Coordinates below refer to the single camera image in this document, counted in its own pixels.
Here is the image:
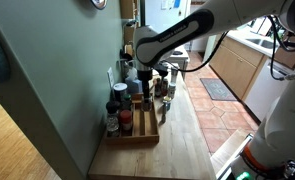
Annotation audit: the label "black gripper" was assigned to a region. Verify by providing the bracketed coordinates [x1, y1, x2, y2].
[136, 65, 154, 111]

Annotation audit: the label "dark sauce bottle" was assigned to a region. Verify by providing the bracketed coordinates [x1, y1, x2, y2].
[154, 77, 163, 98]

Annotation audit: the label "green lid spice jar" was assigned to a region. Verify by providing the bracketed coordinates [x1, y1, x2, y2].
[122, 94, 133, 111]

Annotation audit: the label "red sauce bottle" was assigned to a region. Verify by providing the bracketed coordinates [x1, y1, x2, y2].
[161, 78, 169, 97]

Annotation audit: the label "small white shaker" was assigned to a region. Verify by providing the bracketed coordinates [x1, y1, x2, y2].
[167, 82, 177, 100]

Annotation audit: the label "red lid spice jar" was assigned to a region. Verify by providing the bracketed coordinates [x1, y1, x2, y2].
[119, 109, 134, 132]

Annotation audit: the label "wooden compartment tray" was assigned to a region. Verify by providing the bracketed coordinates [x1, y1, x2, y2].
[103, 92, 160, 145]

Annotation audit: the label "black lid spice jar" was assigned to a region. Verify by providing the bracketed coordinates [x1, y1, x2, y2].
[105, 100, 121, 117]

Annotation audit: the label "blue tissue box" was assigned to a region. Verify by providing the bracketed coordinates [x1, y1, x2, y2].
[124, 67, 144, 95]

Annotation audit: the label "small blue jar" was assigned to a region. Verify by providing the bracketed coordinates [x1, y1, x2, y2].
[162, 96, 173, 112]

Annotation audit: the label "white lid round container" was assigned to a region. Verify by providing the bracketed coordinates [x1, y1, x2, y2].
[112, 82, 129, 103]

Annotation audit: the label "white utensil crock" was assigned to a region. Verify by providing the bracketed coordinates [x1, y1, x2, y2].
[121, 59, 136, 82]

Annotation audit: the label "clear glass jar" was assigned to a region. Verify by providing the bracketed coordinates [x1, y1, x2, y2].
[104, 115, 121, 138]

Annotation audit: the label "white stove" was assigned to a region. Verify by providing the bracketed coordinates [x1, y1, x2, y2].
[166, 44, 191, 80]

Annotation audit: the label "wooden butcher block cart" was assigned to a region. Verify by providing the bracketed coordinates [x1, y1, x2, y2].
[87, 62, 217, 180]

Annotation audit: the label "grey floor mat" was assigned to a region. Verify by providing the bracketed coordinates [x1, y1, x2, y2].
[200, 77, 238, 102]

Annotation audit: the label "white refrigerator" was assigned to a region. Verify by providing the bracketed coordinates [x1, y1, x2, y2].
[144, 0, 192, 34]

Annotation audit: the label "light wooden board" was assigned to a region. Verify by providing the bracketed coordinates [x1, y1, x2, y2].
[209, 128, 255, 175]

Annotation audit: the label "wooden kitchen cabinets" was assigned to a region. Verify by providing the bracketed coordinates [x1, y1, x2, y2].
[208, 34, 269, 101]

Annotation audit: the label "white dishwasher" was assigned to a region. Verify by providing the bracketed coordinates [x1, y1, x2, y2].
[244, 59, 295, 123]

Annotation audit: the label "steel kitchen sink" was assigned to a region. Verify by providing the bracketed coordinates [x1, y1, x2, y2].
[245, 37, 276, 50]

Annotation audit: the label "cardboard box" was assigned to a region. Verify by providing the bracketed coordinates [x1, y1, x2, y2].
[272, 34, 295, 70]

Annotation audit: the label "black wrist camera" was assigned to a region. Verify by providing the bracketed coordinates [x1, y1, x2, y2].
[152, 62, 170, 78]

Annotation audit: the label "white wall outlet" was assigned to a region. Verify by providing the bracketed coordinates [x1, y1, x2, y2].
[106, 67, 116, 89]

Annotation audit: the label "wooden wall spice rack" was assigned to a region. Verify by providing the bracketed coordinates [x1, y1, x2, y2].
[123, 21, 137, 48]

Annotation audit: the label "wooden wall shelf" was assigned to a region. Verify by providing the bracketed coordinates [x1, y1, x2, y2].
[119, 0, 139, 20]

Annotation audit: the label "round wall plate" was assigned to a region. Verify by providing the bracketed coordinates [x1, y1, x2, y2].
[90, 0, 108, 11]

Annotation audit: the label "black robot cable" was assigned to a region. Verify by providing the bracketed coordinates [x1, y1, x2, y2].
[160, 14, 295, 82]

